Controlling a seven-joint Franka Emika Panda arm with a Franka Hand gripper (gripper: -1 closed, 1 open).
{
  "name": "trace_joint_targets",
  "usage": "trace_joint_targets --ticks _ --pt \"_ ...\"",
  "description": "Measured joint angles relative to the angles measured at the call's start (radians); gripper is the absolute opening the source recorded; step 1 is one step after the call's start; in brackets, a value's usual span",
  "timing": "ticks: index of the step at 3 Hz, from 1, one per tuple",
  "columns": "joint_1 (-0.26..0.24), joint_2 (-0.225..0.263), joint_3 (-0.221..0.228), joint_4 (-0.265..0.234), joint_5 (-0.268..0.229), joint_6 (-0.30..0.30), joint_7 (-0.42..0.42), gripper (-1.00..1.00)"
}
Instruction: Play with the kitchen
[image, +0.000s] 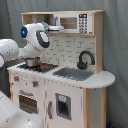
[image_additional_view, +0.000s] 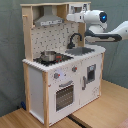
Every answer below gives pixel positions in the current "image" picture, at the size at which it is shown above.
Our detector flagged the white toy microwave door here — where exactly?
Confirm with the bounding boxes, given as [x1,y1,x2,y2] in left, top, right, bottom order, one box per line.
[54,13,93,34]

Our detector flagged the wooden toy kitchen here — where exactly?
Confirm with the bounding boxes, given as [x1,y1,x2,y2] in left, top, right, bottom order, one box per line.
[9,10,115,128]

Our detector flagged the grey sink basin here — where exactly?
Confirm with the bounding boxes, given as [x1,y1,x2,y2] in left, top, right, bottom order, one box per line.
[53,67,93,81]

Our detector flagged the black toy faucet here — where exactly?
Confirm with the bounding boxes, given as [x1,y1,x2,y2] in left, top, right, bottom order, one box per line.
[77,50,95,70]

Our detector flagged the black stovetop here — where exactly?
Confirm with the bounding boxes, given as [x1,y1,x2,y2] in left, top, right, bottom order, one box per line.
[20,63,57,73]

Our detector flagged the small metal pot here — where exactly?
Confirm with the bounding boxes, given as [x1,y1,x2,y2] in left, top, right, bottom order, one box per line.
[25,57,40,67]

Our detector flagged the red right stove knob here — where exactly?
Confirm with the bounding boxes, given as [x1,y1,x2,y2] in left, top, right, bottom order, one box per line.
[32,81,39,87]

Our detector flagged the red stove knob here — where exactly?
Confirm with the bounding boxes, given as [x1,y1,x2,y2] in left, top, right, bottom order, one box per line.
[32,81,39,87]
[13,75,20,83]

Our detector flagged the white fridge door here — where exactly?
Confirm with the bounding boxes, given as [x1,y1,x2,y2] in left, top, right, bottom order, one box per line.
[46,80,83,128]

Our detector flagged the grey range hood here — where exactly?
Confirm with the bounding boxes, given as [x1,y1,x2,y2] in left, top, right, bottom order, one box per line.
[44,23,64,32]

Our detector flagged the red left stove knob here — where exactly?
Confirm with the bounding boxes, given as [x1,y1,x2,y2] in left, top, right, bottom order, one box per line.
[13,75,20,83]

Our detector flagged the oven door with window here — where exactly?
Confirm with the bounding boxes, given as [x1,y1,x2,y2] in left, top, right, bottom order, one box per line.
[18,90,38,114]

